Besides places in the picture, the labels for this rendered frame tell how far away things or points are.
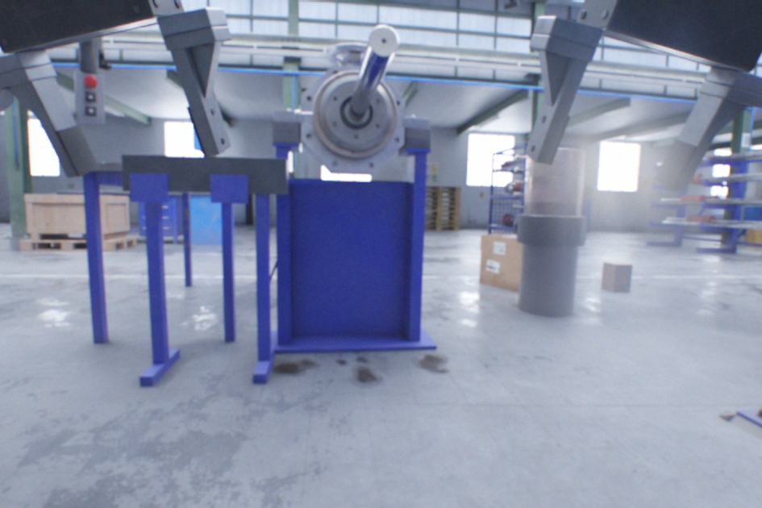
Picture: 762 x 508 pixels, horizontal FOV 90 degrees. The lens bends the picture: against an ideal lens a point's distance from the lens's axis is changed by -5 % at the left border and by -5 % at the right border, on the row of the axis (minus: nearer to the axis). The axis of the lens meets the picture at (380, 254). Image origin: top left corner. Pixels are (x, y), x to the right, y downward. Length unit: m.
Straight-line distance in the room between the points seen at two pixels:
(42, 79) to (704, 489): 1.48
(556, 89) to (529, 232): 2.46
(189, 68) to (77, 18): 0.08
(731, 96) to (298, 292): 1.90
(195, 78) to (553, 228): 2.54
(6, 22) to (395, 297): 1.92
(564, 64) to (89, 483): 1.29
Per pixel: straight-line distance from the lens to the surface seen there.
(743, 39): 0.41
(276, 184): 1.66
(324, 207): 2.04
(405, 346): 2.01
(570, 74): 0.35
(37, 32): 0.40
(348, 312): 2.12
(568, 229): 2.78
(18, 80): 0.44
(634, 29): 0.36
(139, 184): 1.77
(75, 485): 1.33
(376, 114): 1.82
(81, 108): 1.34
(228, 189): 1.67
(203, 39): 0.34
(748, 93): 0.44
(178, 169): 1.74
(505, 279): 3.65
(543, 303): 2.85
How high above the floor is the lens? 0.69
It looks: 7 degrees down
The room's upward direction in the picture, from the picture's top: 1 degrees clockwise
